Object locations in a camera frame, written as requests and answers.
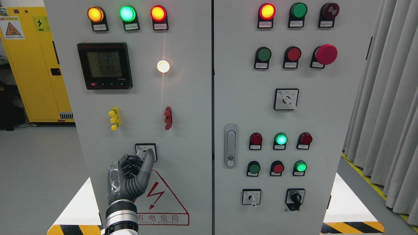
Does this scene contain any green push button lower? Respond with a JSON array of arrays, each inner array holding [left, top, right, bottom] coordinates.
[[246, 161, 260, 177]]

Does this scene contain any black digital power meter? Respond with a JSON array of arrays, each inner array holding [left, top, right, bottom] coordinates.
[[77, 42, 133, 90]]

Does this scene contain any rotary light switch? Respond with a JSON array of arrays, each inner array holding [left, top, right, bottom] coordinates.
[[135, 143, 158, 162]]

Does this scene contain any red terminal connector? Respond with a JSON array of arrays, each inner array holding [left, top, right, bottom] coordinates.
[[164, 106, 173, 130]]

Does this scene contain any red lit lamp right door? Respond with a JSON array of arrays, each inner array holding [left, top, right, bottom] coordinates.
[[257, 3, 276, 29]]

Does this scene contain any black knob selector switch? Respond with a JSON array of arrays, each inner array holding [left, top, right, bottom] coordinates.
[[285, 188, 306, 211]]

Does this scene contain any dark red lamp lower left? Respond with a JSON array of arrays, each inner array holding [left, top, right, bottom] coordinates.
[[249, 133, 263, 150]]

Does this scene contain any green push button upper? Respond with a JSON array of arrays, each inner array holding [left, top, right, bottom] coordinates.
[[253, 47, 272, 70]]

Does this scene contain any grey cabinet door handle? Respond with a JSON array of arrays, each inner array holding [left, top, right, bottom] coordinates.
[[224, 124, 238, 168]]

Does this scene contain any red electric hazard triangle sticker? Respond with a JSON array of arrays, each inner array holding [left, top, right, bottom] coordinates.
[[135, 170, 190, 226]]

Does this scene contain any green lit lamp middle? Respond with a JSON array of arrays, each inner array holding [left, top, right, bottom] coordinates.
[[273, 133, 288, 150]]

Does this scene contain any white platform with hazard stripes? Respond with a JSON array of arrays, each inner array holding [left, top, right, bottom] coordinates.
[[47, 174, 385, 235]]

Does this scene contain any amber indicator lamp left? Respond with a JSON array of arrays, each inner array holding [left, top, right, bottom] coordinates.
[[88, 6, 109, 32]]

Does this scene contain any grey curtain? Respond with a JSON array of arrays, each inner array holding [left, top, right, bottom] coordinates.
[[344, 0, 418, 226]]

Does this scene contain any green lamp top right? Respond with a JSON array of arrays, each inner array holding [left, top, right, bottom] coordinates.
[[288, 2, 308, 28]]

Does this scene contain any green indicator lamp left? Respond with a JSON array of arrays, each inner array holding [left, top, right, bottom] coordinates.
[[119, 5, 140, 31]]

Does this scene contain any upper right rotary selector switch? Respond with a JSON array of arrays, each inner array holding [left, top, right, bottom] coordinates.
[[273, 88, 299, 111]]

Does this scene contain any yellow terminal connector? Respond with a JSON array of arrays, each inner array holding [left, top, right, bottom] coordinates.
[[108, 107, 121, 131]]

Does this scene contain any yellow safety storage cabinet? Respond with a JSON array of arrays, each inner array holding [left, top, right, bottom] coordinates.
[[1, 7, 74, 123]]

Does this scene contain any small clear light bulb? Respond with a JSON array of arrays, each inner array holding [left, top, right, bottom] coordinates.
[[157, 60, 170, 73]]

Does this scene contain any dark red lamp lower right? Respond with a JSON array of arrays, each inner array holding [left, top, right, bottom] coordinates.
[[297, 132, 313, 150]]

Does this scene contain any red emergency stop mushroom button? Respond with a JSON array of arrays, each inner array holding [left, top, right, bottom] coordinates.
[[310, 44, 338, 69]]

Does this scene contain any red push button upper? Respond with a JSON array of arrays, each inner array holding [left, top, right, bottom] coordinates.
[[282, 46, 301, 69]]

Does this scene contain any red push button lower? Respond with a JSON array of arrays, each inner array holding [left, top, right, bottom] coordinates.
[[270, 160, 285, 177]]

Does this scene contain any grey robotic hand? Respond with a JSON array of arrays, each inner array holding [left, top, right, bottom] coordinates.
[[107, 149, 155, 204]]

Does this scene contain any grey electrical control cabinet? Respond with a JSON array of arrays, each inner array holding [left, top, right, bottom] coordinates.
[[44, 0, 383, 235]]

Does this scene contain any red push button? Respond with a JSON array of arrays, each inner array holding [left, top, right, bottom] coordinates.
[[270, 160, 285, 177], [282, 46, 301, 69]]

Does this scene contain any lower small rotary switch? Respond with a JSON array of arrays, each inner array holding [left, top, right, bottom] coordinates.
[[241, 189, 262, 207]]

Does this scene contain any red indicator lamp left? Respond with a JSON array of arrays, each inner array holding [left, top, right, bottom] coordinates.
[[150, 5, 169, 31]]

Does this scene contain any dark red buzzer lamp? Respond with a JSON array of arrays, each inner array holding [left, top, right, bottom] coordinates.
[[317, 2, 340, 28]]

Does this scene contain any green lit push button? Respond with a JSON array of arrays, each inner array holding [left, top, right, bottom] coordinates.
[[292, 160, 307, 177]]

